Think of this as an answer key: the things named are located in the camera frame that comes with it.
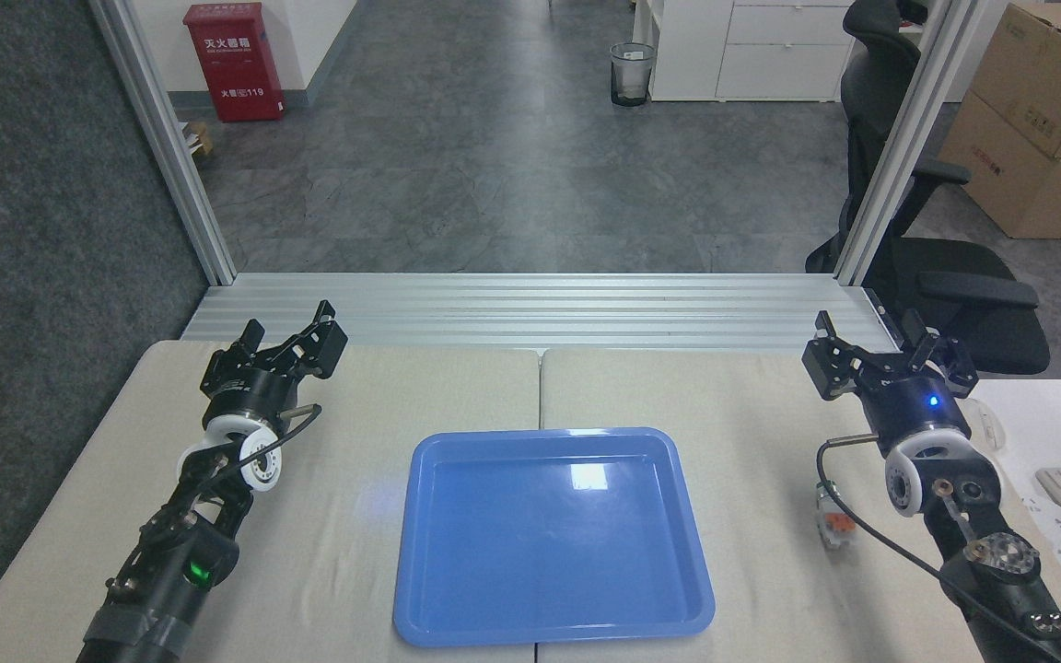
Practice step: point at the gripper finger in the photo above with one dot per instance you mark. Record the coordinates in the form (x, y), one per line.
(238, 354)
(319, 348)
(830, 368)
(950, 364)

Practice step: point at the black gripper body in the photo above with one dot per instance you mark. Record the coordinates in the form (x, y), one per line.
(252, 391)
(917, 405)

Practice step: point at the grey orange switch part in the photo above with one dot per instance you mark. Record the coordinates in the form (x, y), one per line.
(833, 525)

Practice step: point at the blue plastic tray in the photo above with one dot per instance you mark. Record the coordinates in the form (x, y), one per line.
(549, 552)

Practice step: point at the black office chair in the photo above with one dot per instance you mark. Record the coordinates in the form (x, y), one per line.
(954, 295)

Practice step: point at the white computer mouse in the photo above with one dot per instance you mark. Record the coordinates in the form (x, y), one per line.
(991, 425)

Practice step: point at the white power strip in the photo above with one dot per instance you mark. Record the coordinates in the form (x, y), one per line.
(1055, 539)

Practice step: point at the large cardboard box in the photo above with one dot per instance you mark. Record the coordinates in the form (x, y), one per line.
(1028, 184)
(1046, 74)

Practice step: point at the small brown carton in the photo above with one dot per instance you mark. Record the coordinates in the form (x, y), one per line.
(196, 138)

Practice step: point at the red fire extinguisher box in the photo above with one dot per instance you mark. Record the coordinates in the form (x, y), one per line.
(234, 64)

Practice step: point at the white drawer cabinet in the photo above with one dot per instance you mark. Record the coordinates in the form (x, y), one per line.
(742, 51)

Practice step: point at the black mesh waste bin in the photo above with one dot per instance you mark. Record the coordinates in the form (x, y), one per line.
(632, 78)

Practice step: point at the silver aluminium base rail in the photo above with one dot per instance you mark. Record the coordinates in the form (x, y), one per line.
(530, 313)

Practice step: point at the silver aluminium post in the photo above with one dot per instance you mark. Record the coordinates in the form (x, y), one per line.
(167, 138)
(903, 138)

